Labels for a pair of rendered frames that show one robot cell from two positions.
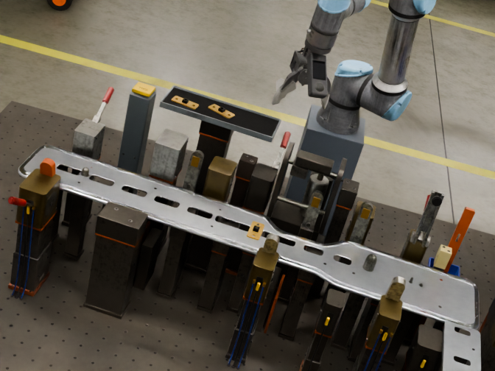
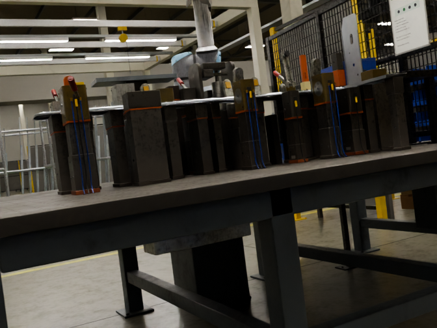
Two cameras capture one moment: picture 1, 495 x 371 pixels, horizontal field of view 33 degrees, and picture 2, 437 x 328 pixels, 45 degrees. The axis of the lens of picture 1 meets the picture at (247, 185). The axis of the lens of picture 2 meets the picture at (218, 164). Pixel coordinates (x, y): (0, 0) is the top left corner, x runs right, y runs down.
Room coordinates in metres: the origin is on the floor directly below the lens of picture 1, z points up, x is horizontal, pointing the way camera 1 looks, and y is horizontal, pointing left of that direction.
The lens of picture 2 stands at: (0.08, 0.99, 0.77)
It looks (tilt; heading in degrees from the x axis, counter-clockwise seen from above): 1 degrees down; 331
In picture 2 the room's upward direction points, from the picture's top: 7 degrees counter-clockwise
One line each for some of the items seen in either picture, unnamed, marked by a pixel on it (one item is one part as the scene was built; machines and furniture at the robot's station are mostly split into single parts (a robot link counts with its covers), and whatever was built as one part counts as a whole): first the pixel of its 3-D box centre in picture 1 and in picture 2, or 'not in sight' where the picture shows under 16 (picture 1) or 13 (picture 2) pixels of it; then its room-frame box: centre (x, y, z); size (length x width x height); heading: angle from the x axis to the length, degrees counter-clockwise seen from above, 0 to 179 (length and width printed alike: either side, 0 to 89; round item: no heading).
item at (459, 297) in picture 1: (247, 231); (209, 101); (1.98, -0.04, 1.00); 1.38 x 0.22 x 0.02; 85
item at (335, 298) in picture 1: (320, 340); (296, 127); (1.78, -0.31, 0.84); 0.10 x 0.05 x 0.29; 175
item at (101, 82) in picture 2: (221, 112); (134, 80); (2.34, 0.14, 1.16); 0.37 x 0.14 x 0.02; 85
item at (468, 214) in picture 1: (440, 275); (308, 106); (2.09, -0.64, 0.95); 0.03 x 0.01 x 0.50; 85
